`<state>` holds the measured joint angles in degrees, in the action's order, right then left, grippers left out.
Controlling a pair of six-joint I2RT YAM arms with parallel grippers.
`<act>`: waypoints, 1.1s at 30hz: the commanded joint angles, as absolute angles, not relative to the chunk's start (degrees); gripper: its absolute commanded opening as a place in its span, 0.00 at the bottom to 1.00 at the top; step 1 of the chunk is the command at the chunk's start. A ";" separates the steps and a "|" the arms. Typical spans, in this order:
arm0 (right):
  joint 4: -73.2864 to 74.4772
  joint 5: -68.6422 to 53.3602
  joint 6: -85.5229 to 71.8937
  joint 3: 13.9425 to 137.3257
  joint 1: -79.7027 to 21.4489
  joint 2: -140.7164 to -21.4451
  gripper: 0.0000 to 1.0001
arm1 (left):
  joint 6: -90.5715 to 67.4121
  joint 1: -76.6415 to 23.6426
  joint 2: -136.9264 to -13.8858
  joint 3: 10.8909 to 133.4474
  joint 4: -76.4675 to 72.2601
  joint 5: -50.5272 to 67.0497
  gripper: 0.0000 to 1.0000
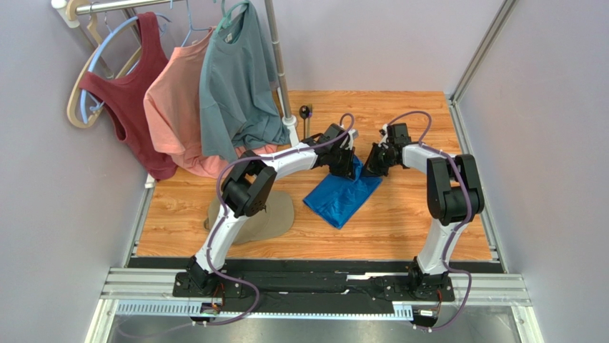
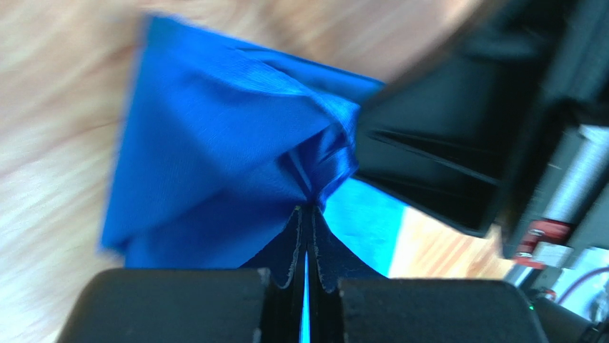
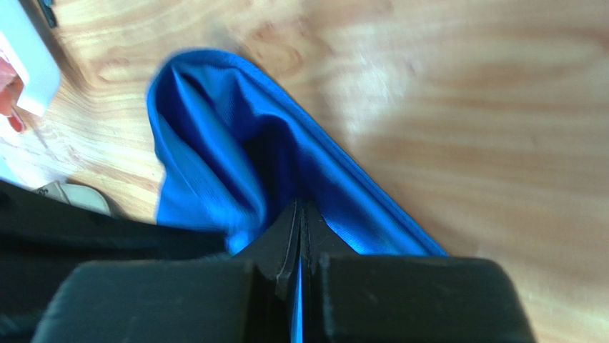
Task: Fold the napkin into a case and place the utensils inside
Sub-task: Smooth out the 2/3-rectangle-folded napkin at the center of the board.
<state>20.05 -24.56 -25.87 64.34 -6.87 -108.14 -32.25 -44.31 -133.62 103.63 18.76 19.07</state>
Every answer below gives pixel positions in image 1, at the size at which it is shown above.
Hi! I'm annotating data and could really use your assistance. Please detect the white clothes rack foot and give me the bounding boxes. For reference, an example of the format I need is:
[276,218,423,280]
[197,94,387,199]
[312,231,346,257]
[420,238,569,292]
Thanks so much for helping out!
[282,115,300,146]

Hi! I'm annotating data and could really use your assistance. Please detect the aluminium frame rail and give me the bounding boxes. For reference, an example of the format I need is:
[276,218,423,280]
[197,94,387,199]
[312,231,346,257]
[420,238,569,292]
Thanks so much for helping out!
[86,268,543,342]

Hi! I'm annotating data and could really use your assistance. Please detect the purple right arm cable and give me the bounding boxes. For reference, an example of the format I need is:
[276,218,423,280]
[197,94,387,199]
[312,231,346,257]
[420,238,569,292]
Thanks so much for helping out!
[387,110,475,332]

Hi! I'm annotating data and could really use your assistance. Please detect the beige baseball cap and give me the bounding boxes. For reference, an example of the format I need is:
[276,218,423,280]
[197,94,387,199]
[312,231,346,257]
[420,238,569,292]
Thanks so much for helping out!
[202,191,294,253]

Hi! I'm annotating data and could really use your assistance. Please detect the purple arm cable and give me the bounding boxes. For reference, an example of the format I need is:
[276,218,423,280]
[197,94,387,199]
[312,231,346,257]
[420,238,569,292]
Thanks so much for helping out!
[197,113,356,327]
[387,110,475,332]

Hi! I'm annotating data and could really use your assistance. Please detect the blue cloth napkin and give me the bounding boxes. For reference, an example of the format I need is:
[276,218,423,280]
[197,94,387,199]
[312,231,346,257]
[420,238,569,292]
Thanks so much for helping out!
[303,157,382,229]

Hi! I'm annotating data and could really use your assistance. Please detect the wooden clothes hanger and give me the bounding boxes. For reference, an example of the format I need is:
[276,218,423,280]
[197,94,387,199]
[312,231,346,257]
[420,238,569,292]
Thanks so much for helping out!
[51,0,150,129]

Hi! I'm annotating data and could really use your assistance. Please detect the black spoon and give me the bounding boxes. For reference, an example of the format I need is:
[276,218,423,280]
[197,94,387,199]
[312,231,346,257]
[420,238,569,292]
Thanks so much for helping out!
[299,104,312,139]

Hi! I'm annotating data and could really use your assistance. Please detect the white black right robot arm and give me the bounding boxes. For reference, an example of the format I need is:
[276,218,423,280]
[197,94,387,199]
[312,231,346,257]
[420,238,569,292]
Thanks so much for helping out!
[362,124,485,284]

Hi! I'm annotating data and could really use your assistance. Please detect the metal clothes rack pole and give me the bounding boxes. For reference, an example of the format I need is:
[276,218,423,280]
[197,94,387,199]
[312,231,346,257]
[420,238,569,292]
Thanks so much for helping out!
[51,0,294,117]

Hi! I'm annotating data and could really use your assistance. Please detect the teal clothes hanger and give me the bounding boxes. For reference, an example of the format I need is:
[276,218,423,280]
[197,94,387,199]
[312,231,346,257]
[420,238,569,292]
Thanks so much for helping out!
[214,1,252,36]

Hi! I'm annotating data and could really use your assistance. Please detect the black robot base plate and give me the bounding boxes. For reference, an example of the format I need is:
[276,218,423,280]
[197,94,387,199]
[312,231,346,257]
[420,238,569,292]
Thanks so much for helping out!
[172,272,455,302]

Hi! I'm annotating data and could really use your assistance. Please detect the teal t-shirt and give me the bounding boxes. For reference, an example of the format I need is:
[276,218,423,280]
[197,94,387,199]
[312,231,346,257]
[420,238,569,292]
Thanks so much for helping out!
[199,1,290,162]

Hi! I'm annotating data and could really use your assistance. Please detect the maroon tank top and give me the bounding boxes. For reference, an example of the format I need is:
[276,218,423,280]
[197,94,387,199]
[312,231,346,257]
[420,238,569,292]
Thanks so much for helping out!
[79,11,177,181]

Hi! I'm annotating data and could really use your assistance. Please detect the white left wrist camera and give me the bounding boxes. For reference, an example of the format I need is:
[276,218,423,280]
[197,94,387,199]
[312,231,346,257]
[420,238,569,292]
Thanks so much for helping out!
[344,129,359,150]

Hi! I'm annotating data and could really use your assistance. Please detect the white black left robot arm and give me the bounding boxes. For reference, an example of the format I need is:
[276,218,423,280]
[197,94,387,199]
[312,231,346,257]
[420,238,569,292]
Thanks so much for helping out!
[186,124,359,288]

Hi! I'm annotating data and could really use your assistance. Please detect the light blue clothes hanger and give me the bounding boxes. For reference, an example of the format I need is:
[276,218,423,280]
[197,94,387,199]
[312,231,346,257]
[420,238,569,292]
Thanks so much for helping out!
[66,16,142,129]

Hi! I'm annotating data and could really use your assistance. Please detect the pink t-shirt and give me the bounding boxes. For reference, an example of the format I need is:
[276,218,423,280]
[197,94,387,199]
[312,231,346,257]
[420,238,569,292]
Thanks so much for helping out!
[143,34,285,179]

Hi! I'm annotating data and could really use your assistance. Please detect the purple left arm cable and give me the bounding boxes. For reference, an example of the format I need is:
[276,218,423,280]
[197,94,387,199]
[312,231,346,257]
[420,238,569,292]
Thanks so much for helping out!
[197,113,356,327]

